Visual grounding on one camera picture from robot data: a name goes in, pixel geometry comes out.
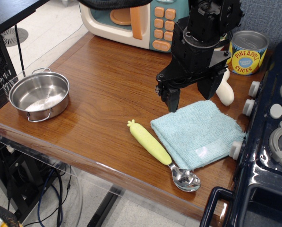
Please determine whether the black cable under table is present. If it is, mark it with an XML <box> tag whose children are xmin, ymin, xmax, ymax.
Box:
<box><xmin>22</xmin><ymin>165</ymin><xmax>73</xmax><ymax>227</ymax></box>

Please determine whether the toy microwave oven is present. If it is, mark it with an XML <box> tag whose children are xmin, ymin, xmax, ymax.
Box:
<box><xmin>79</xmin><ymin>0</ymin><xmax>189</xmax><ymax>52</ymax></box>

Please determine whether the plush mushroom toy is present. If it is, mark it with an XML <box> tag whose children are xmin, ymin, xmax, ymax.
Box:
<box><xmin>216</xmin><ymin>69</ymin><xmax>235</xmax><ymax>106</ymax></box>

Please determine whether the light blue towel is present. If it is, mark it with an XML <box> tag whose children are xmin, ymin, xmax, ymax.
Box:
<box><xmin>151</xmin><ymin>101</ymin><xmax>245</xmax><ymax>170</ymax></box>

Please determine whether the pineapple slices can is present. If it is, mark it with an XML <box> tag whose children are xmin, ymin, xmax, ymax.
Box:
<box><xmin>227</xmin><ymin>30</ymin><xmax>269</xmax><ymax>76</ymax></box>

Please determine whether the dark blue toy stove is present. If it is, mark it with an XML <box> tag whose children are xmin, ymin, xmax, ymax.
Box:
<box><xmin>200</xmin><ymin>42</ymin><xmax>282</xmax><ymax>227</ymax></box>

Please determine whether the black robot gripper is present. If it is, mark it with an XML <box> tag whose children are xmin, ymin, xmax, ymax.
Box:
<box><xmin>156</xmin><ymin>17</ymin><xmax>231</xmax><ymax>112</ymax></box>

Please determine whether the stainless steel pot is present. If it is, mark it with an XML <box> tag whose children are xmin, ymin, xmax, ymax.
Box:
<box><xmin>9</xmin><ymin>68</ymin><xmax>70</xmax><ymax>122</ymax></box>

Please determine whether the black side desk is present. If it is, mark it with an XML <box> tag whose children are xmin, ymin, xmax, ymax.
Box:
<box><xmin>0</xmin><ymin>0</ymin><xmax>49</xmax><ymax>95</ymax></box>

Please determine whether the blue cable under table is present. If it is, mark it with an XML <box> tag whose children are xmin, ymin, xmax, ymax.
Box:
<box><xmin>37</xmin><ymin>169</ymin><xmax>63</xmax><ymax>227</ymax></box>

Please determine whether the spoon with yellow-green handle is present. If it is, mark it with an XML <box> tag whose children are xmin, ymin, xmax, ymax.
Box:
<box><xmin>127</xmin><ymin>120</ymin><xmax>201</xmax><ymax>192</ymax></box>

